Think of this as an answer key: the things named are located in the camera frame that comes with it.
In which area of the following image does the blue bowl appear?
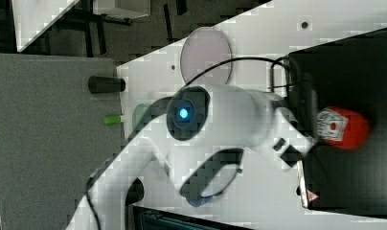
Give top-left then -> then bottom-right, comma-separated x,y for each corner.
186,196 -> 213,208

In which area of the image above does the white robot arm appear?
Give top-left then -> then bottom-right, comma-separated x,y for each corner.
65,84 -> 317,230

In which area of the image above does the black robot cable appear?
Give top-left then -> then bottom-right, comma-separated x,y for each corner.
185,57 -> 295,89

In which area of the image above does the red ketchup bottle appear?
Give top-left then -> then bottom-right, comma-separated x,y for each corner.
317,106 -> 370,150

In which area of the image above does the black cylinder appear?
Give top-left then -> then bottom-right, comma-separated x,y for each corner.
125,178 -> 145,206
88,76 -> 125,94

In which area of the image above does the white side table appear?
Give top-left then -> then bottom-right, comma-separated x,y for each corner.
11,0 -> 80,53

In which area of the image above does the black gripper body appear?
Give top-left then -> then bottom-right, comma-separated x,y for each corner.
296,74 -> 318,139

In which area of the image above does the black oven door handle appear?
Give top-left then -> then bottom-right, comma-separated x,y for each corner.
269,56 -> 289,92

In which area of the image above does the black cylinder lower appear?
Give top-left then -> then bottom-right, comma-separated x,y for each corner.
125,178 -> 145,206

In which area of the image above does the white box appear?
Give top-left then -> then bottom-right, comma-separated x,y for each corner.
93,0 -> 150,19

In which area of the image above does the black toaster oven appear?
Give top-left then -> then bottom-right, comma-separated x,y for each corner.
288,28 -> 387,219

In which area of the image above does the round grey plate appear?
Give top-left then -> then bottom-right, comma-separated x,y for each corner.
179,27 -> 233,84

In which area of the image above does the green marker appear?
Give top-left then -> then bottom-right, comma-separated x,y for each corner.
102,115 -> 122,126

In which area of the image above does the black cylinder upper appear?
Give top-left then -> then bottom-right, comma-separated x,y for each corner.
88,76 -> 125,94

